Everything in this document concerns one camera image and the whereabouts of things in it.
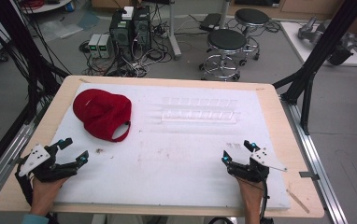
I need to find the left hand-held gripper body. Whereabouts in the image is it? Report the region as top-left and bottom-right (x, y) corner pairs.
(17, 143), (79, 184)

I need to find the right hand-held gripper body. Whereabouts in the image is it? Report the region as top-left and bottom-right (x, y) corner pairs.
(226, 147), (289, 184)

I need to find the person's right hand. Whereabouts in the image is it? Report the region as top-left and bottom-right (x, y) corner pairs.
(236, 178), (265, 219)

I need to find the person's left hand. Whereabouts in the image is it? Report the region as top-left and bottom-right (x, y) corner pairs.
(29, 175), (70, 217)

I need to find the white foam mat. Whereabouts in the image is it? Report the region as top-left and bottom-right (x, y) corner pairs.
(50, 82), (292, 211)

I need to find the red baseball cap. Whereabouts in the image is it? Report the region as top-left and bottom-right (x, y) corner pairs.
(72, 88), (134, 144)

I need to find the clear acrylic rack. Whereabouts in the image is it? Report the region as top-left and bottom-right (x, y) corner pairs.
(160, 95), (242, 125)

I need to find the thin wooden stick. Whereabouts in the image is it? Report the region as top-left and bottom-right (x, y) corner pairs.
(286, 189), (311, 215)

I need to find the grey power supply unit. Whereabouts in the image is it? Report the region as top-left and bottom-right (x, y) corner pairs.
(97, 34), (114, 60)
(87, 33), (102, 59)

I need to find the black round stool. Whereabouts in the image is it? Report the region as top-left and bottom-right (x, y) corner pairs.
(234, 7), (271, 67)
(199, 28), (249, 83)

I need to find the white floor board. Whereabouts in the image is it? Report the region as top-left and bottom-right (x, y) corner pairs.
(279, 21), (357, 68)

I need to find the clear plastic sheet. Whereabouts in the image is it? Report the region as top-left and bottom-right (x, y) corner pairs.
(38, 19), (85, 40)

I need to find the black computer tower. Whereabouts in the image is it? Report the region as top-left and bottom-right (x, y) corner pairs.
(108, 8), (135, 62)
(132, 5), (153, 52)

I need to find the black flat device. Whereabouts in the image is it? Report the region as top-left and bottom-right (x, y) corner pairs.
(198, 12), (222, 33)

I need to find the grey metal stand leg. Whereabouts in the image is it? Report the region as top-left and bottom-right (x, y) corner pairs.
(166, 0), (183, 61)

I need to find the white box on computer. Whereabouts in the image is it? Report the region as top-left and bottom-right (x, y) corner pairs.
(121, 6), (136, 21)

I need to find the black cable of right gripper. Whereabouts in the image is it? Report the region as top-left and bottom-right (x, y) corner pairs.
(259, 178), (275, 224)

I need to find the black strap of left gripper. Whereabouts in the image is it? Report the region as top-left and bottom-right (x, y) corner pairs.
(14, 170), (35, 207)

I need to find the aluminium rail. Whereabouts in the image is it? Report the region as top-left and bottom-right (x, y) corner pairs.
(0, 119), (37, 204)
(279, 95), (350, 224)

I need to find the grey metal bracket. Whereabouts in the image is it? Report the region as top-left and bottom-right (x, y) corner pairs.
(298, 171), (321, 182)

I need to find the black frame strut with cables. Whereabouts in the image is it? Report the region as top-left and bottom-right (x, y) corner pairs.
(0, 0), (72, 126)

